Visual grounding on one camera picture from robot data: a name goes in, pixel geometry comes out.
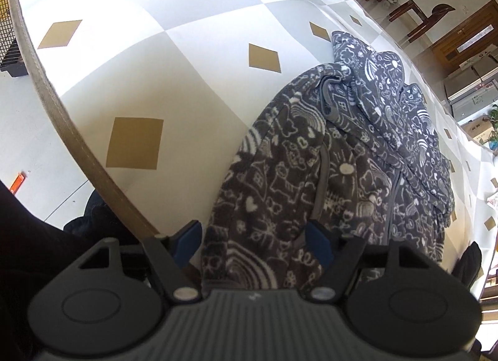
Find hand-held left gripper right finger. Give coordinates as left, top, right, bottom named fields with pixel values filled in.
left=303, top=220, right=440, bottom=302

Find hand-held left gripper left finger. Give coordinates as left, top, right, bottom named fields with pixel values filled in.
left=76, top=220, right=204, bottom=303

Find grey doodle print fleece jacket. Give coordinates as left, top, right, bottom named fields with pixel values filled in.
left=200, top=30, right=456, bottom=292

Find folded black pants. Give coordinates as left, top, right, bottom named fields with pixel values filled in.
left=453, top=240, right=483, bottom=288

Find person's dark trousers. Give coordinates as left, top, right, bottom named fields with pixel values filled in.
left=0, top=180, right=156, bottom=361

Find orange floor object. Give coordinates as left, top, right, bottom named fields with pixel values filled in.
left=10, top=172, right=28, bottom=194

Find cardboard box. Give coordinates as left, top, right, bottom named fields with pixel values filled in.
left=461, top=118, right=498, bottom=148

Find dark wooden dining chair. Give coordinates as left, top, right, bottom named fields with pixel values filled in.
left=389, top=0, right=456, bottom=43

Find wooden door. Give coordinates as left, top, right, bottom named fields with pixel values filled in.
left=430, top=0, right=498, bottom=74

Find black wire rack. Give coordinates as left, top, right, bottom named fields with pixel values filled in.
left=0, top=0, right=30, bottom=77

